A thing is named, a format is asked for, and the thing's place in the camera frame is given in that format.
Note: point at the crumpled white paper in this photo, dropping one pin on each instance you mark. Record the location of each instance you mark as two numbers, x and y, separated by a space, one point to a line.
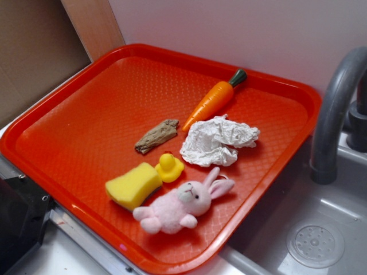
217 141

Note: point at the pink plush bunny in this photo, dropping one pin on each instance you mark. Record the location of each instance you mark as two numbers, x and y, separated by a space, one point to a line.
180 207

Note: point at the yellow sponge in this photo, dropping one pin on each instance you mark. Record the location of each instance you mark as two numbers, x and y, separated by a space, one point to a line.
134 187

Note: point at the brown cardboard panel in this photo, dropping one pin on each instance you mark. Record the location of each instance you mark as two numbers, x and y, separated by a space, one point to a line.
43 43

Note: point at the grey toy faucet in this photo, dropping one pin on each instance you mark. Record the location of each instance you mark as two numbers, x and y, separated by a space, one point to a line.
348 84

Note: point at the grey toy sink basin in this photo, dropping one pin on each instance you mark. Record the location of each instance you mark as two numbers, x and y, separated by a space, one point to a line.
300 227

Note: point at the orange toy carrot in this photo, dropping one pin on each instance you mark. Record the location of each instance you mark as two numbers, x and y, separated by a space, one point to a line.
215 99

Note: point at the brown wood piece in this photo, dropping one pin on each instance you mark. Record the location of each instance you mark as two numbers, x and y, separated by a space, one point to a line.
158 135

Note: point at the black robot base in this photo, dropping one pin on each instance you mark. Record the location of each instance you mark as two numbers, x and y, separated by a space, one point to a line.
25 211

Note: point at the dark grey faucet knob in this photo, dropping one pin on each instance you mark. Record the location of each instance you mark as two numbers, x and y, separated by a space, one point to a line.
356 140

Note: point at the yellow rubber duck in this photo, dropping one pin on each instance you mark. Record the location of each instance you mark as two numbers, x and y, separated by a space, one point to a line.
169 168

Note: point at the orange plastic tray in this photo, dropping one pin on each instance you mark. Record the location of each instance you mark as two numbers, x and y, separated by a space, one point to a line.
84 134

